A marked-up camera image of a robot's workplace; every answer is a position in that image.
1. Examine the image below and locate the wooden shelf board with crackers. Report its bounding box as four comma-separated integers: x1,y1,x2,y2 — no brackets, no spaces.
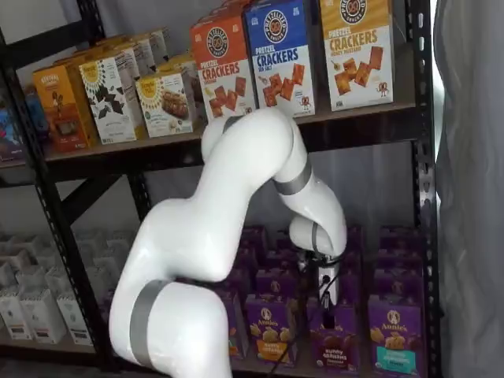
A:
42,99,417,163

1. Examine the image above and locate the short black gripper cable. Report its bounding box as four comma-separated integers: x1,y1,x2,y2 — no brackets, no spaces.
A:
319,273,342,306

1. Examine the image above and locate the purple Annie's box green label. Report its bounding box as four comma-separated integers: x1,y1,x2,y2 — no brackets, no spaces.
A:
239,225,269,251
225,290,250,360
235,246,269,272

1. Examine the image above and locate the Simple Mills almond bar box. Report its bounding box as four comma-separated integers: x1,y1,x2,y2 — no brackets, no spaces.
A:
135,70,197,139
156,54,198,78

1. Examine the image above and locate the orange pretzel crackers cheddar box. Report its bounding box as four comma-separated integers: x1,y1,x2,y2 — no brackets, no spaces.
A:
189,14,258,121

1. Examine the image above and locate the yellow pretzel crackers box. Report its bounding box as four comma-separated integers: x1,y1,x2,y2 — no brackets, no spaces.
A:
319,0,395,113

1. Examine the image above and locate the black metal shelving rack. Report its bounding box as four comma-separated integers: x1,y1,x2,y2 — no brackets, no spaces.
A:
0,0,440,378

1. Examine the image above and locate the wooden shelf board with Annie's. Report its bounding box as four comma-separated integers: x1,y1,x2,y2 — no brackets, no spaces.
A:
230,354,428,378

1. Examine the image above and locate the white carton box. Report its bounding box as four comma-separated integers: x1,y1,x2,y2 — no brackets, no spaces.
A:
7,235,45,265
44,265,80,295
15,265,49,293
19,288,69,344
0,292,33,342
56,291,95,346

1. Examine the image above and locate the blue pretzel crackers box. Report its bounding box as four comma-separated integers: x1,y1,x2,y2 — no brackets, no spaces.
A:
243,0,317,118

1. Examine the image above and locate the white boxes group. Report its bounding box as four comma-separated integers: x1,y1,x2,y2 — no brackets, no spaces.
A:
0,156,100,358

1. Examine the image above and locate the blue purple package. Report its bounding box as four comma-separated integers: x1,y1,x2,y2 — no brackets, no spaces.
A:
0,105,28,163

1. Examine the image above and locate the purple Annie's box teal label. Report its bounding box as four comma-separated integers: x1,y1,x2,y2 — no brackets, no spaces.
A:
379,225,424,254
372,267,425,298
375,247,424,273
367,292,425,377

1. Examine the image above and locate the small blue package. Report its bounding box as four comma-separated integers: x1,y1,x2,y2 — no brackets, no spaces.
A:
24,91,51,138

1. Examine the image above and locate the orange Simple Mills box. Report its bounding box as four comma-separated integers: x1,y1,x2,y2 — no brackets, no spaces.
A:
31,61,98,154

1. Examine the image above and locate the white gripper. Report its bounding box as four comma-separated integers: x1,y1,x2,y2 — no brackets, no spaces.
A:
316,265,340,321

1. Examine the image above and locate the purple Annie's box brown patch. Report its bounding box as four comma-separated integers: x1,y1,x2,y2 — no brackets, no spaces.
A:
341,247,364,273
308,298,362,373
337,270,364,301
345,225,364,251

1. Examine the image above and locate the purple Annie's box yellow label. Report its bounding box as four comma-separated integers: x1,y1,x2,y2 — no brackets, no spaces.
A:
244,292,301,364
255,267,299,298
265,247,297,272

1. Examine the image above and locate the white Sweet Thins box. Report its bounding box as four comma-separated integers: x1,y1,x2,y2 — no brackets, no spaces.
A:
78,54,139,144
113,43,139,92
132,35,155,76

